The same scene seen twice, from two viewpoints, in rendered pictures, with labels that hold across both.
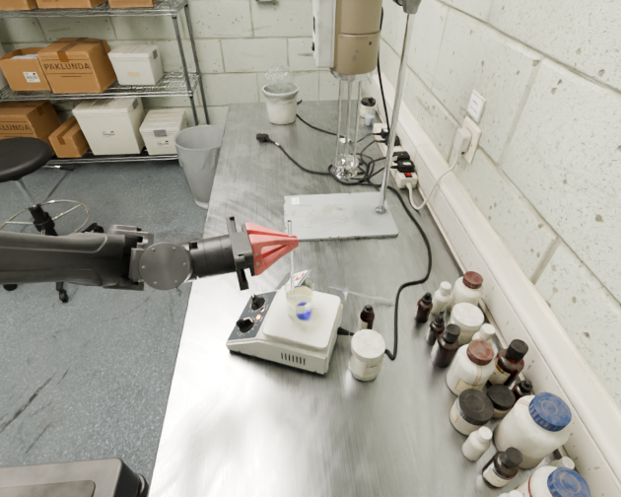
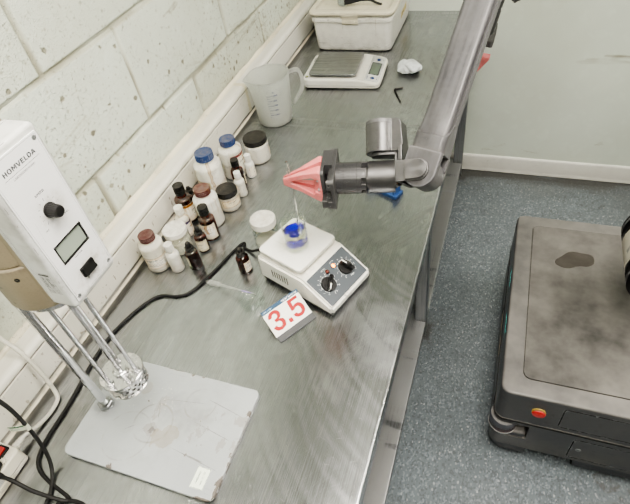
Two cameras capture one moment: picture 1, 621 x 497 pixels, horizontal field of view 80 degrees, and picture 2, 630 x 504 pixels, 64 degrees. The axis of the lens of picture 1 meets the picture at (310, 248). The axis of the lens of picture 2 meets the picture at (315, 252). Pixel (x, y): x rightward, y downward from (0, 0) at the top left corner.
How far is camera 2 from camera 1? 117 cm
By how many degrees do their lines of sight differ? 88
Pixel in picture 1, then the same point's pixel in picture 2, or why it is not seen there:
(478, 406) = (225, 187)
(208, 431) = (393, 231)
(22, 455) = not seen: outside the picture
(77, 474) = (545, 388)
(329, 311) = (274, 240)
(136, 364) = not seen: outside the picture
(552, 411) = (204, 151)
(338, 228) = (183, 389)
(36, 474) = (589, 400)
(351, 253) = (198, 349)
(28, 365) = not seen: outside the picture
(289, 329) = (313, 233)
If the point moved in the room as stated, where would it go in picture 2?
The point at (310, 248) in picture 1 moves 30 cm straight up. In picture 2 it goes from (238, 372) to (190, 265)
